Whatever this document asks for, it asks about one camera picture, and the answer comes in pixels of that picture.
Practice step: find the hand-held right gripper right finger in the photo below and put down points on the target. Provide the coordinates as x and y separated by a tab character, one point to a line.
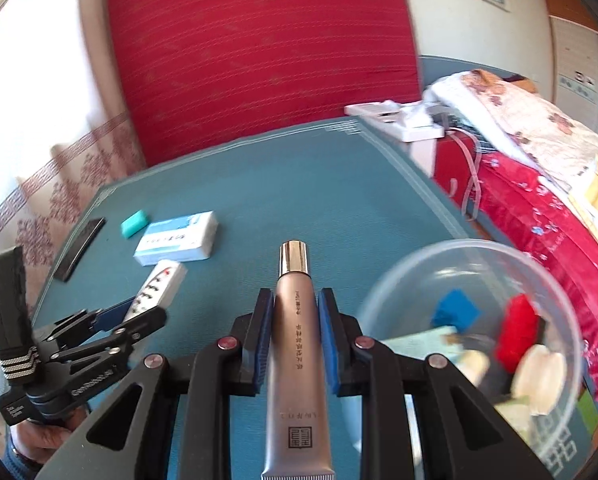
329	340

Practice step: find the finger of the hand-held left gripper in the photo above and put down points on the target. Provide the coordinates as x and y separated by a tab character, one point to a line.
139	325
116	312

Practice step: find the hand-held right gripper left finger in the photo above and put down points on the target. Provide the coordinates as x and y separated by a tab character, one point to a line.
264	335

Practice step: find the rose gold cosmetic tube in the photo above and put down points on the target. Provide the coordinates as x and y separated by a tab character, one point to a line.
299	360

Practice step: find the white remote control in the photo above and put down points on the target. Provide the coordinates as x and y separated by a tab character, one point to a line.
159	285

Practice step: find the clear plastic bowl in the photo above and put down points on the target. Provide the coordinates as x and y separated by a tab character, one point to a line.
479	265

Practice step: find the red toy block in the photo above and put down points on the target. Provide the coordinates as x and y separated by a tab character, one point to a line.
516	332

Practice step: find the white ceramic cup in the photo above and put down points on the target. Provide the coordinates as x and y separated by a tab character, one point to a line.
539	377

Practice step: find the person's left forearm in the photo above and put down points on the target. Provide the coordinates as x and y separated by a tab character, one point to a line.
21	455

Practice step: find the teal covered desktop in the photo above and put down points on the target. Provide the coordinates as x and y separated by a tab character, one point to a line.
304	185

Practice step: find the person's left hand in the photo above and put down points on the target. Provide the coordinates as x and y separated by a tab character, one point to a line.
44	437

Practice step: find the black phone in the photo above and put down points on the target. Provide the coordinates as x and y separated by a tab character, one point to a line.
79	250

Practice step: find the green and white box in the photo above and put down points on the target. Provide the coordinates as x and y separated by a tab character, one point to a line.
419	342

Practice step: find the teal eraser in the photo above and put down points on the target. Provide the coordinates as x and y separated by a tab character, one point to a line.
135	222

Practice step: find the white and blue box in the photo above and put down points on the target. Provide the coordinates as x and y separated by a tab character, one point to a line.
176	240

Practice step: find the patterned curtain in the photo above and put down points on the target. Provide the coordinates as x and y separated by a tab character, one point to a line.
54	195

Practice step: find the blue toy block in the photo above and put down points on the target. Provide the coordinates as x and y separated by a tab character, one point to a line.
454	310

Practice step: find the black lipstick tube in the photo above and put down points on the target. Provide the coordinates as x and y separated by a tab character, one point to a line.
491	387

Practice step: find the red nightstand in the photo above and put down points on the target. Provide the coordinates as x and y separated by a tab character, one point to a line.
449	165

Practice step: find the white electric heater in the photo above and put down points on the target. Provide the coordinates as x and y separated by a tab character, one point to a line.
379	110

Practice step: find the white tissue box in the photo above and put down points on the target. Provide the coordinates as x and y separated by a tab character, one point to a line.
416	116

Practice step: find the red floral blanket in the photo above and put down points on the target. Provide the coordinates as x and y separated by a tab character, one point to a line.
554	240

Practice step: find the green paper bag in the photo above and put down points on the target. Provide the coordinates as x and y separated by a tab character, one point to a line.
586	410

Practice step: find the white floral quilt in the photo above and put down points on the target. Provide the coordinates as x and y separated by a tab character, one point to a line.
554	140

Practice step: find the brown cloth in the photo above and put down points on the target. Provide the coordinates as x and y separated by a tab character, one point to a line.
489	79

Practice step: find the white wardrobe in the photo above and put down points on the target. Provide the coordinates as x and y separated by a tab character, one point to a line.
579	50

